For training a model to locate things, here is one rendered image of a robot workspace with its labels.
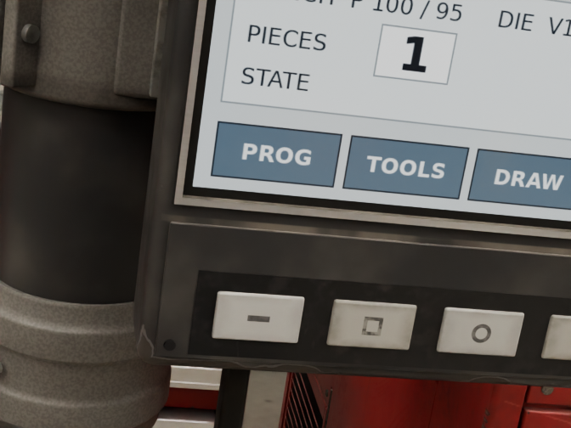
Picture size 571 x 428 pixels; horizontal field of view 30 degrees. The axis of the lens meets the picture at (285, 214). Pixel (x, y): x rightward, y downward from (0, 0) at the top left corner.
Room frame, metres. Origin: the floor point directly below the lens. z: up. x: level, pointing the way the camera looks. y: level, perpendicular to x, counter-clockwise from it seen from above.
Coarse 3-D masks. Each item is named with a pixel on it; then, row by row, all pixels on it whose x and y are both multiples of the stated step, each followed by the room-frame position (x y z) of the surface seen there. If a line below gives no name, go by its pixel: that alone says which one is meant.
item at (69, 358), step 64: (0, 0) 0.51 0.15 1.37; (64, 0) 0.51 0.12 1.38; (128, 0) 0.51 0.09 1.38; (0, 64) 0.51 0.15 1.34; (64, 64) 0.51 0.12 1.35; (128, 64) 0.51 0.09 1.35; (64, 128) 0.52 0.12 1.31; (128, 128) 0.52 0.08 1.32; (0, 192) 0.54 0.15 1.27; (64, 192) 0.52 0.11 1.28; (128, 192) 0.52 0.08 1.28; (0, 256) 0.53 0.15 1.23; (64, 256) 0.52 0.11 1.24; (128, 256) 0.53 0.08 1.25; (0, 320) 0.52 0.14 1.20; (64, 320) 0.51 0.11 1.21; (128, 320) 0.53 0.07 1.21; (0, 384) 0.52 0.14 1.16; (64, 384) 0.51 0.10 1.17; (128, 384) 0.53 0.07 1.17
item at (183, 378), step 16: (176, 368) 1.13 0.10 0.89; (192, 368) 1.13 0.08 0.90; (208, 368) 1.13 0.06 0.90; (176, 384) 1.13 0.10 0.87; (192, 384) 1.13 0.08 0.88; (208, 384) 1.13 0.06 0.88; (176, 400) 1.15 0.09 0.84; (192, 400) 1.15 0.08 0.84; (208, 400) 1.15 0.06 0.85; (160, 416) 1.13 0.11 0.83; (176, 416) 1.14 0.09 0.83; (192, 416) 1.14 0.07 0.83; (208, 416) 1.15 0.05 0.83
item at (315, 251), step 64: (192, 0) 0.41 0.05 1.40; (192, 64) 0.41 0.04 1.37; (192, 128) 0.41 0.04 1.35; (192, 192) 0.41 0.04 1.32; (256, 192) 0.42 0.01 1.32; (192, 256) 0.41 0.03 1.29; (256, 256) 0.42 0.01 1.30; (320, 256) 0.42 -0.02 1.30; (384, 256) 0.43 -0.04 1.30; (448, 256) 0.43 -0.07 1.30; (512, 256) 0.44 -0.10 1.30; (192, 320) 0.41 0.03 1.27; (256, 320) 0.41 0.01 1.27; (320, 320) 0.42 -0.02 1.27; (384, 320) 0.43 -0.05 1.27; (448, 320) 0.43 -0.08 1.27; (512, 320) 0.44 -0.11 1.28; (512, 384) 0.45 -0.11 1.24
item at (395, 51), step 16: (384, 32) 0.43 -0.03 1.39; (400, 32) 0.43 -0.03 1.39; (416, 32) 0.43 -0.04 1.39; (432, 32) 0.43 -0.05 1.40; (448, 32) 0.43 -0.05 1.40; (384, 48) 0.43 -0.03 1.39; (400, 48) 0.43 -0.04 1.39; (416, 48) 0.43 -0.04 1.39; (432, 48) 0.43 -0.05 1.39; (448, 48) 0.43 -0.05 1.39; (384, 64) 0.43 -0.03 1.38; (400, 64) 0.43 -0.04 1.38; (416, 64) 0.43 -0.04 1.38; (432, 64) 0.43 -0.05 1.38; (448, 64) 0.43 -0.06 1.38; (416, 80) 0.43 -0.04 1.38; (432, 80) 0.43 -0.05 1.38; (448, 80) 0.43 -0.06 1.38
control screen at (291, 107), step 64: (256, 0) 0.42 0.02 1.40; (320, 0) 0.42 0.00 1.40; (384, 0) 0.43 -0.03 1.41; (448, 0) 0.43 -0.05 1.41; (512, 0) 0.44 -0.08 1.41; (256, 64) 0.42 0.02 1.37; (320, 64) 0.42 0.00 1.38; (512, 64) 0.44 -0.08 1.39; (256, 128) 0.42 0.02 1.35; (320, 128) 0.42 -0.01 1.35; (384, 128) 0.43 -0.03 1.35; (448, 128) 0.43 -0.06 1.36; (512, 128) 0.44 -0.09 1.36; (320, 192) 0.42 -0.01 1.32; (384, 192) 0.43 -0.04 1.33; (448, 192) 0.44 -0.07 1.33; (512, 192) 0.44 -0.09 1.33
